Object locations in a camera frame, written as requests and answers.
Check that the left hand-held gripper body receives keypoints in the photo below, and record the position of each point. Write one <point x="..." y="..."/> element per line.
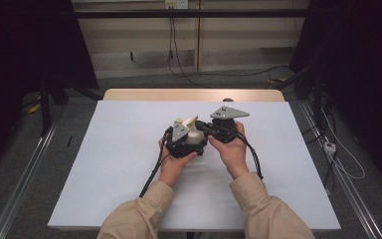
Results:
<point x="179" y="146"/>

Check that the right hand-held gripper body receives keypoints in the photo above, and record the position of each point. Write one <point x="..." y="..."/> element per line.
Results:
<point x="225" y="127"/>

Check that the cream humidifier top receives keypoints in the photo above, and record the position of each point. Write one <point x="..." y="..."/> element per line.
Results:
<point x="194" y="134"/>

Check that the person's left hand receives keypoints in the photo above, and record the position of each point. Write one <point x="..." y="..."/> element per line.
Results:
<point x="174" y="166"/>

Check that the person's right hand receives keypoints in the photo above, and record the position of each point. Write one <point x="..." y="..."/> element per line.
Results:
<point x="232" y="156"/>

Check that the white table mat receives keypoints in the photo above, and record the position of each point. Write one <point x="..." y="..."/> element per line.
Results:
<point x="119" y="159"/>

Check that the white power strip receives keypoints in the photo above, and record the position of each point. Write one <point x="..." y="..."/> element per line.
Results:
<point x="330" y="147"/>

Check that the black metal stand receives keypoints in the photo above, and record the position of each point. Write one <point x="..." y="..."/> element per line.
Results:
<point x="45" y="109"/>

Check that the black curtain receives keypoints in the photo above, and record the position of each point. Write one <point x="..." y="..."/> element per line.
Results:
<point x="358" y="66"/>
<point x="26" y="43"/>

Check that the white wall outlet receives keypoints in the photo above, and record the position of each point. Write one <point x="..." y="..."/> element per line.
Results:
<point x="176" y="3"/>

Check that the metal floor rail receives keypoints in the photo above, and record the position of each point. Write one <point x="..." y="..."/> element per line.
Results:
<point x="23" y="186"/>
<point x="348" y="189"/>

